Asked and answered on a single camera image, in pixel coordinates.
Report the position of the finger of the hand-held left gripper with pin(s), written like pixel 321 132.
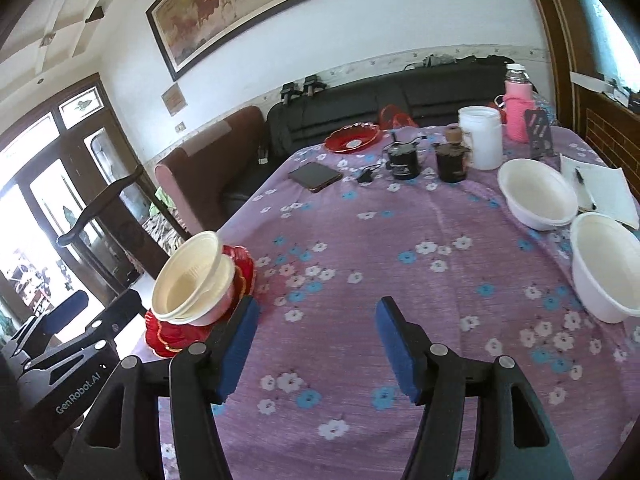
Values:
pixel 65 307
pixel 122 312

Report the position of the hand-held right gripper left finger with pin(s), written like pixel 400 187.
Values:
pixel 237 355

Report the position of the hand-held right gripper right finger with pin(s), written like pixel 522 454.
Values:
pixel 400 355

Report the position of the red ribbed glass plate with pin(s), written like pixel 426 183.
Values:
pixel 165 345

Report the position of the white plastic bowl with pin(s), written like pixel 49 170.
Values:
pixel 220 300
pixel 605 265
pixel 537 192

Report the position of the cream colander bowl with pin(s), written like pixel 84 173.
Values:
pixel 185 280

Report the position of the red plate with sticker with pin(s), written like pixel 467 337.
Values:
pixel 242 270

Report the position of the patterned cloth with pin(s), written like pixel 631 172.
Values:
pixel 162 232

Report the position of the purple floral tablecloth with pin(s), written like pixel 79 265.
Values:
pixel 375 240

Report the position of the brown armchair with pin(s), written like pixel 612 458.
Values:
pixel 210 160

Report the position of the black charger plug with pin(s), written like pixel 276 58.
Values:
pixel 367 175

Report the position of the black motor device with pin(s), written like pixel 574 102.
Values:
pixel 402 162

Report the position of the black smartphone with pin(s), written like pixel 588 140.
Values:
pixel 315 176

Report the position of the black grinder with wooden knob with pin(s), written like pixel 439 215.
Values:
pixel 452 160

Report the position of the wooden glass door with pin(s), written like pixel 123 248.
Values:
pixel 75 105

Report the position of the small red plate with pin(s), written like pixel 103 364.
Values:
pixel 350 137

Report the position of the white plastic bucket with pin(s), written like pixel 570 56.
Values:
pixel 480 140

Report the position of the red mesh bag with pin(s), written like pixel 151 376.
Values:
pixel 397 117

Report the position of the black pen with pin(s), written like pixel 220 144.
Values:
pixel 585 187

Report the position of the black sofa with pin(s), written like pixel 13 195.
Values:
pixel 350 105

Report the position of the white notebook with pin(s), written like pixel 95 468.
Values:
pixel 610 190

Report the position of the pink bottle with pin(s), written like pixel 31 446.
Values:
pixel 517 110

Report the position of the wooden cabinet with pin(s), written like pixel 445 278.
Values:
pixel 610 130

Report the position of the window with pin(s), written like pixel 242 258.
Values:
pixel 605 20

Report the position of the wall socket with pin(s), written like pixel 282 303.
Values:
pixel 180 126

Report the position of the wall plaque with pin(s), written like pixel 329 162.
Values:
pixel 175 98

